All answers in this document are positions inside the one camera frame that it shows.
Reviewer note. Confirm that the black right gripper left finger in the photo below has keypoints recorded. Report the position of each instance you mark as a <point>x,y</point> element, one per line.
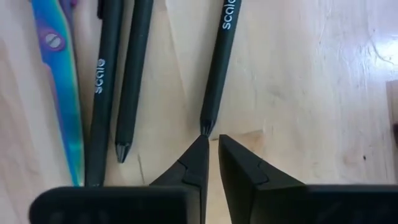
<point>174,199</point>

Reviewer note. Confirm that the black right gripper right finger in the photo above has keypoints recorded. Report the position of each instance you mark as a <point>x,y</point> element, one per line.
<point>248,193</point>

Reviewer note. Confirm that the black pen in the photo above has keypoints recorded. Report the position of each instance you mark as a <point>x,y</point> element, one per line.
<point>101,93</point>
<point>133,77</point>
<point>219,62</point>

